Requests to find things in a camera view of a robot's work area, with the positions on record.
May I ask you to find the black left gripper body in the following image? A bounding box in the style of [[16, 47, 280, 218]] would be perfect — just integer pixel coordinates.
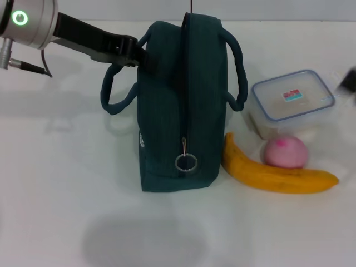
[[52, 12, 147, 69]]

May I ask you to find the dark teal insulated bag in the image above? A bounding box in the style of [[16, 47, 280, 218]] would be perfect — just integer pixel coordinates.
[[100, 12, 249, 193]]

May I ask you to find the clear container with blue-rimmed lid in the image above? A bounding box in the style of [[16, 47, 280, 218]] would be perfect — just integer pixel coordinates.
[[248, 69, 337, 140]]

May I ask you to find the pink peach bun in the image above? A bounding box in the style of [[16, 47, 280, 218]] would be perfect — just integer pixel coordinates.
[[263, 136, 309, 170]]

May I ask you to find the metal zipper pull ring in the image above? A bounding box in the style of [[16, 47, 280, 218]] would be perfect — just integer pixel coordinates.
[[175, 137, 199, 173]]

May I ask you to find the yellow banana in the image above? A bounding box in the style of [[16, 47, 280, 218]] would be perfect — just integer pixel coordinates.
[[222, 132, 340, 195]]

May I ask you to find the left arm cable with plug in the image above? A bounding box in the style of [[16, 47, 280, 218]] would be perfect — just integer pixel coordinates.
[[0, 37, 53, 78]]

